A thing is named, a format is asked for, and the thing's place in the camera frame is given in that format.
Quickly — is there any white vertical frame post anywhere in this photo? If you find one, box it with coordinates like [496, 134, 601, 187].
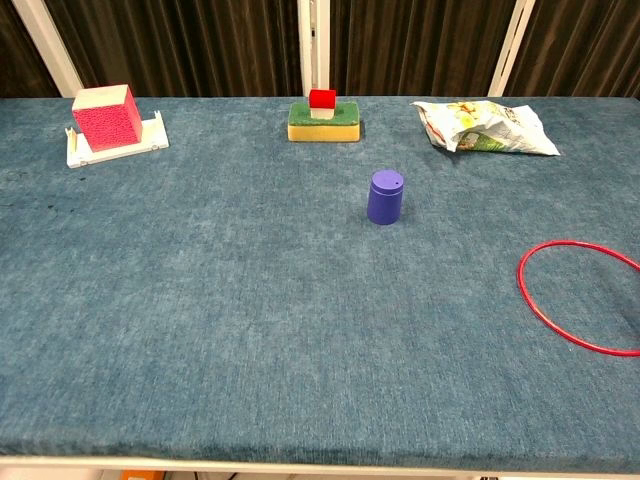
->
[297, 0, 332, 98]

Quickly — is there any white plastic tray base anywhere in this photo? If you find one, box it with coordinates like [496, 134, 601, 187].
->
[64, 110, 171, 170]

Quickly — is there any dark pleated curtain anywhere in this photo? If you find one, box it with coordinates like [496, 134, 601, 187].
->
[0, 0, 640, 99]

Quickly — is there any crumpled white snack bag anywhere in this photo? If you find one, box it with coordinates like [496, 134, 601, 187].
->
[409, 99, 562, 158]

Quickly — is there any purple plastic cup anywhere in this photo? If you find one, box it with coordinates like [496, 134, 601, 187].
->
[366, 169, 405, 226]

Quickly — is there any white slanted frame post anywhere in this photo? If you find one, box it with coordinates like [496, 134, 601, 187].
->
[10, 0, 84, 99]
[487, 0, 536, 98]

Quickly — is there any blue fabric table cover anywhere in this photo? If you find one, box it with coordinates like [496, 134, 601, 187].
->
[0, 94, 640, 474]

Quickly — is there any pink and white cube box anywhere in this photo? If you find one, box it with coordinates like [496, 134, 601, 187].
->
[71, 83, 144, 153]

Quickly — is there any thin red plastic ring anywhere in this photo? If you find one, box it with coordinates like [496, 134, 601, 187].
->
[517, 240, 640, 358]

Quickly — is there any yellow sponge with green top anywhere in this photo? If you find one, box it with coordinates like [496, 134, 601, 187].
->
[287, 101, 362, 144]

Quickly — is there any small red and white block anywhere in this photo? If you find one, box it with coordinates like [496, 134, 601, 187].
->
[308, 88, 337, 120]

